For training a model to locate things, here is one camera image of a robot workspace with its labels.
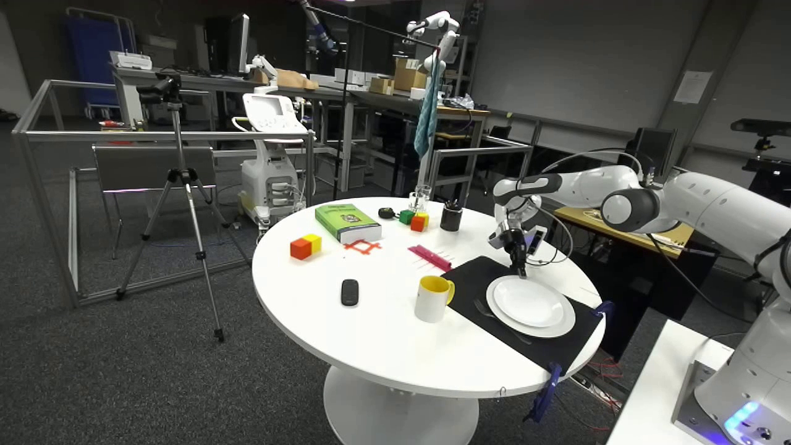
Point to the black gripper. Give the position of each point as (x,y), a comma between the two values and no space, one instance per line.
(514,236)

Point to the small white plate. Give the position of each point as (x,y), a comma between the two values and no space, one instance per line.
(530,301)

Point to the large white plate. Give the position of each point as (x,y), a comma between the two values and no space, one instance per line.
(527,335)

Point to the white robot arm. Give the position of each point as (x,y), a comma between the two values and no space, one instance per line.
(724,214)

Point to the black placemat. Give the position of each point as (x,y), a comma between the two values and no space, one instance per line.
(478,296)

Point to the black pen cup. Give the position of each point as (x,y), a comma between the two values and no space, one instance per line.
(451,219)

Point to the pink ruler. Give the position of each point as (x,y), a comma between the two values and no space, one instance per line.
(430,257)

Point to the blue clamp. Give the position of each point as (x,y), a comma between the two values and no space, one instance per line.
(545,399)
(605,311)

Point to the white mug yellow inside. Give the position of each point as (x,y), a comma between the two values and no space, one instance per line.
(429,304)

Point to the orange block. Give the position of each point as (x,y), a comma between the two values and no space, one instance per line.
(422,223)

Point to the green block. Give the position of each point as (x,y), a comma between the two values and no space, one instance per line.
(407,216)

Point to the wooden desk top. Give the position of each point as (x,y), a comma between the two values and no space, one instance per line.
(659,243)

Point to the small black puck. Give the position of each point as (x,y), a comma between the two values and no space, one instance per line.
(387,214)

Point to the grey workbench table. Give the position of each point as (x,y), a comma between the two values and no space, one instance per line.
(461,112)

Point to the black computer mouse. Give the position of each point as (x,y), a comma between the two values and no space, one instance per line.
(349,293)

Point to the teal hanging cloth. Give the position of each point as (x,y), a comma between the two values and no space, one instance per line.
(425,115)

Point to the black computer monitor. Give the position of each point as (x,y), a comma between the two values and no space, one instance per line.
(652,149)

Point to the green book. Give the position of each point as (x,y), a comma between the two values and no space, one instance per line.
(346,220)

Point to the white robot mounting table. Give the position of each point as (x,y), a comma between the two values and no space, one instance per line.
(652,397)

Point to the yellow cube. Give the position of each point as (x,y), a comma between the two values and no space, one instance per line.
(315,240)

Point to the cardboard box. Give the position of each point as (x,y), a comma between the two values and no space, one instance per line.
(381,85)
(293,80)
(411,76)

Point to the red cube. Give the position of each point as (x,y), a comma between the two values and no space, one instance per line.
(299,251)

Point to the white paper sheet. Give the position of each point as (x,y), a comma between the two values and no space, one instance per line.
(692,88)

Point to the small white background robot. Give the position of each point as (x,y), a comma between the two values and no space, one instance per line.
(440,23)

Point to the white mobile machine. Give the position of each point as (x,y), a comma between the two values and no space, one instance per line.
(272,186)

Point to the black tripod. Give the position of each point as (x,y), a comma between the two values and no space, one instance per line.
(177,136)

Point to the blue panel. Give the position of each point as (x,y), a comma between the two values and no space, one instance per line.
(95,49)

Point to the grey metal railing frame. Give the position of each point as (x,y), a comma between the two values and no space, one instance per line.
(82,131)
(478,149)

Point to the red plastic frame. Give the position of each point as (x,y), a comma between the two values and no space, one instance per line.
(349,246)

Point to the white table pedestal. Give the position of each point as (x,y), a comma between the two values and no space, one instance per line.
(396,410)

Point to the black stereo camera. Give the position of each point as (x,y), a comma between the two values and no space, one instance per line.
(762,127)

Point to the black camera on tripod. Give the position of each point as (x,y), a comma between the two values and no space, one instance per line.
(166,88)

